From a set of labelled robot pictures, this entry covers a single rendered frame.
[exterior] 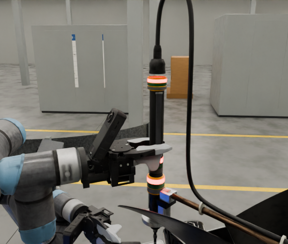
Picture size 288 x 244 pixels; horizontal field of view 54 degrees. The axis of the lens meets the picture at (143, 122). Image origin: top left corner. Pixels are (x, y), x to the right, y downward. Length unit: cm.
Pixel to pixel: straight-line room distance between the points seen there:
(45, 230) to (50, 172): 13
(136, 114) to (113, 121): 438
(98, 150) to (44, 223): 18
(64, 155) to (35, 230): 16
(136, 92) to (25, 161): 435
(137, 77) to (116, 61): 184
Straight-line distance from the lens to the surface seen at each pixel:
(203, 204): 64
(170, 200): 69
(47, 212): 64
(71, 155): 60
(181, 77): 863
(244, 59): 667
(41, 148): 141
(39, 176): 59
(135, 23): 481
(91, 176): 63
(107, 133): 60
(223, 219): 63
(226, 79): 664
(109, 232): 88
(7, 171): 59
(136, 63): 482
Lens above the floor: 174
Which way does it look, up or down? 16 degrees down
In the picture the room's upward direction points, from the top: straight up
